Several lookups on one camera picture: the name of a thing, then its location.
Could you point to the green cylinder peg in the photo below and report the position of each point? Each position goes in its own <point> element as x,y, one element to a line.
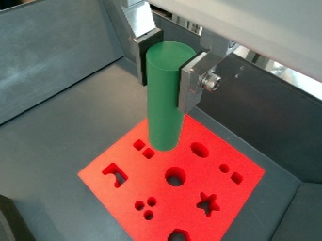
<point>164,58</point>

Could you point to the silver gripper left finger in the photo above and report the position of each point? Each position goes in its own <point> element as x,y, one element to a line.
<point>144,32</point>

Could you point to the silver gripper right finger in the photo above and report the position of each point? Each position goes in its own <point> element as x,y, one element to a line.
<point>198,76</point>

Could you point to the red shape sorter board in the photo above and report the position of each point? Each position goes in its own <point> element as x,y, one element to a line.
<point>186,192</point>

